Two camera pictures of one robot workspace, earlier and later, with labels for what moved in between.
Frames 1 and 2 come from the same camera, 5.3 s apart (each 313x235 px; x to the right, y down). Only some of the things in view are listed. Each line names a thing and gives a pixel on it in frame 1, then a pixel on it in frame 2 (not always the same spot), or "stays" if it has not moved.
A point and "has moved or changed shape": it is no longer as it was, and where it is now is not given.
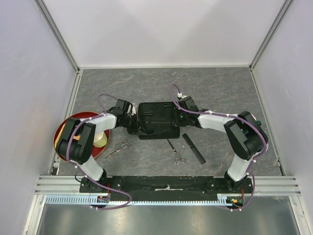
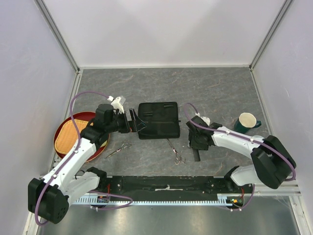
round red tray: [96, 152] stays
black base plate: [166, 188] stays
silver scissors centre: [178, 159] stays
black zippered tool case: [158, 119] stays
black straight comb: [199, 158] has moved or changed shape
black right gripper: [179, 124] -> [204, 147]
